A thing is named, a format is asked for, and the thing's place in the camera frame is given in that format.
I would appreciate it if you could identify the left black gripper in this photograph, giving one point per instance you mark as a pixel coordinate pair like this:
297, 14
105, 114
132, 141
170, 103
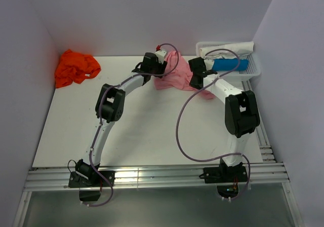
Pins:
162, 67

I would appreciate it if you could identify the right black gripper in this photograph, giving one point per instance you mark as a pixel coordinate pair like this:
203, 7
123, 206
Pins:
193, 85

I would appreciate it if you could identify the pink t shirt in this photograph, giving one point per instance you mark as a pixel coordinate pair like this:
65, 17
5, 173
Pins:
179, 78

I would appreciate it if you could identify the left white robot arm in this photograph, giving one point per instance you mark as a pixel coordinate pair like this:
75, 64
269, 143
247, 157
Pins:
110, 107

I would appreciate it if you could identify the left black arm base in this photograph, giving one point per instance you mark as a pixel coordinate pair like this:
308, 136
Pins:
90, 182

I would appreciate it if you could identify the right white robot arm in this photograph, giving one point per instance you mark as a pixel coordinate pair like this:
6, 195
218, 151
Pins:
241, 115

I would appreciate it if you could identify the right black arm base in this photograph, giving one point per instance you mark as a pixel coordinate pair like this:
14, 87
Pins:
226, 178

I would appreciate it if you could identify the rolled blue t shirt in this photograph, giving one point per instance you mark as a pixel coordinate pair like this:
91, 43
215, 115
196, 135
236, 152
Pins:
229, 64

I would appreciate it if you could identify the rolled white t shirt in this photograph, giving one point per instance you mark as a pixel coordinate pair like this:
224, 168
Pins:
224, 50

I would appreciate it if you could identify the white plastic basket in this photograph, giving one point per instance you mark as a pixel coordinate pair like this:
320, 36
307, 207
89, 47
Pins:
253, 70

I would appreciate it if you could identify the orange t shirt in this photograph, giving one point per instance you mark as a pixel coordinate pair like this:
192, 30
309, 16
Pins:
75, 67

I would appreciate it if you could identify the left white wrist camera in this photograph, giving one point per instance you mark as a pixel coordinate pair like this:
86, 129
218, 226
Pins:
161, 54

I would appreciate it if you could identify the aluminium rail frame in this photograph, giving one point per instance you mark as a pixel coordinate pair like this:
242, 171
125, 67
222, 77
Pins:
269, 171

